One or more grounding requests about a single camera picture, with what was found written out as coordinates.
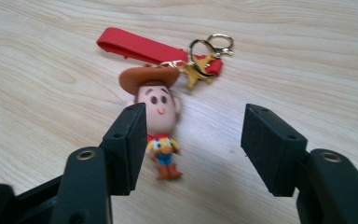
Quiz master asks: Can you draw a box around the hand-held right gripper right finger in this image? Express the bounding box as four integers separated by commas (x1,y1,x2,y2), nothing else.
241,103,358,224

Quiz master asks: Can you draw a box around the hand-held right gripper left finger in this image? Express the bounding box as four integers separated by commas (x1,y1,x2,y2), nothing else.
50,102,148,224

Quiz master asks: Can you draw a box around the cowboy figure keychain red strap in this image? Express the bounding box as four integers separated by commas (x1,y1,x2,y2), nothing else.
96,26,235,181

